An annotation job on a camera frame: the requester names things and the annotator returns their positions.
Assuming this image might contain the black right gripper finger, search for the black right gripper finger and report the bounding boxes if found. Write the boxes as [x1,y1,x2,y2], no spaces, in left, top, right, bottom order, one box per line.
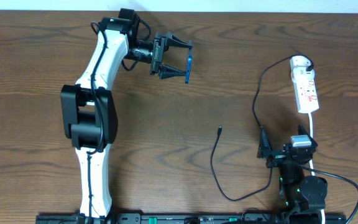
[298,124,310,137]
[257,126,272,158]

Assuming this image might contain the blue Galaxy smartphone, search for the blue Galaxy smartphone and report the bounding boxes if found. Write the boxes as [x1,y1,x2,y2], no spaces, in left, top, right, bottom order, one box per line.
[185,40,193,84]

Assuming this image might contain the white power strip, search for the white power strip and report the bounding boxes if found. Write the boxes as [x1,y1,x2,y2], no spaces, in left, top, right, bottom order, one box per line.
[291,67,319,114]

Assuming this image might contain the black USB charging cable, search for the black USB charging cable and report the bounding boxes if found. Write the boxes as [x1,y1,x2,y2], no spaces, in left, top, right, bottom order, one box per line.
[209,54,315,202]

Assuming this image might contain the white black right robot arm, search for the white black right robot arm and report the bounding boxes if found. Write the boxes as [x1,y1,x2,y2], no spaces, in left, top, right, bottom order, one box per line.
[257,125,328,223]

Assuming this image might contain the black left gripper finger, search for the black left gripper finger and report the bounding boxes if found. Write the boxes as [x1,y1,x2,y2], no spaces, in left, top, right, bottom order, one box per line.
[165,32,193,49]
[158,65,186,79]

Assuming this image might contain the white USB charger adapter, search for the white USB charger adapter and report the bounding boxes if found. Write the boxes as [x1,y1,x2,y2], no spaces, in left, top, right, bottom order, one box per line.
[290,55,314,75]

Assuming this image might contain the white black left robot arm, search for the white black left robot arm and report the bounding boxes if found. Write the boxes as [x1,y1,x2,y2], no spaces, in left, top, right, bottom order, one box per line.
[60,8,193,223]

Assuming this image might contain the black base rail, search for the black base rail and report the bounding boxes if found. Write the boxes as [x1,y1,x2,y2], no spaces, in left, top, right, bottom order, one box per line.
[35,211,346,224]

